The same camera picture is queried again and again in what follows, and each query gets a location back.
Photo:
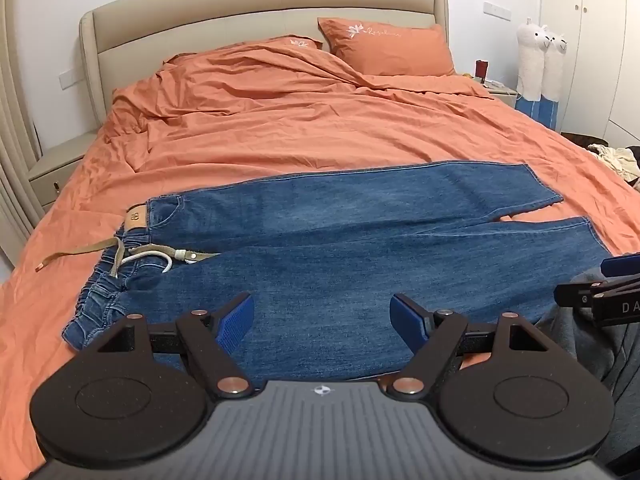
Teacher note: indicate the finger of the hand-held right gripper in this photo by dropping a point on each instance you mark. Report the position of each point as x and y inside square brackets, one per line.
[622, 266]
[575, 294]

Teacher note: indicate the orange pillow with script print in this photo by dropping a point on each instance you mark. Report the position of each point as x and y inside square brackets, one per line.
[390, 47]

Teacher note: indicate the blue denim pants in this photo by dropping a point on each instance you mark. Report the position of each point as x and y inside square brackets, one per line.
[325, 260]

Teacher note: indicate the grey cloth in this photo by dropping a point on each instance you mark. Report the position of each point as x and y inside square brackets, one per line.
[575, 355]

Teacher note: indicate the beige padded headboard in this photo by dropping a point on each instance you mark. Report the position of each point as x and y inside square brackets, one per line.
[200, 20]

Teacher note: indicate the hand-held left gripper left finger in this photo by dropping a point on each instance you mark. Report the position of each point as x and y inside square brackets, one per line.
[235, 319]

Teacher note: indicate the small red box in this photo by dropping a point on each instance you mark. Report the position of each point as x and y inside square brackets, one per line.
[482, 70]

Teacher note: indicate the orange duvet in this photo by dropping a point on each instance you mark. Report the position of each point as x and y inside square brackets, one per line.
[300, 130]

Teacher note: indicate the white alpaca plush toy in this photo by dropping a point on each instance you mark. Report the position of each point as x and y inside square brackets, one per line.
[531, 60]
[554, 75]

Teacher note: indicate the pile of pale clothes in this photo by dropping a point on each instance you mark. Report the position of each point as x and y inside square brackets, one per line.
[615, 159]

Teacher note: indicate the single white wall switch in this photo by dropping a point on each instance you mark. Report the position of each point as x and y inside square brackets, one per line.
[67, 80]

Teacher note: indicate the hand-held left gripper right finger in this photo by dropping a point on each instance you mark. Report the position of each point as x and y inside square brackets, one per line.
[406, 317]

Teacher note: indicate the small white nightstand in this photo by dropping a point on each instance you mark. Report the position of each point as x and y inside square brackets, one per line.
[502, 96]

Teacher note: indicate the wide white wall socket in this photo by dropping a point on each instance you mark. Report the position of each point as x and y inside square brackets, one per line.
[496, 10]

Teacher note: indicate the white wardrobe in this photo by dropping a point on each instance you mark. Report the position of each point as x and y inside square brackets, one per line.
[600, 60]

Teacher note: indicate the beige nightstand with drawer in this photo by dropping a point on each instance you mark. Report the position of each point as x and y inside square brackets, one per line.
[55, 170]

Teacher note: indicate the dark brown cloth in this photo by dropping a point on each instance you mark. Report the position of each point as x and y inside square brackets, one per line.
[582, 140]

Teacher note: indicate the orange pillow with flower print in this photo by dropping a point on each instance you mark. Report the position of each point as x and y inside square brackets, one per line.
[295, 42]

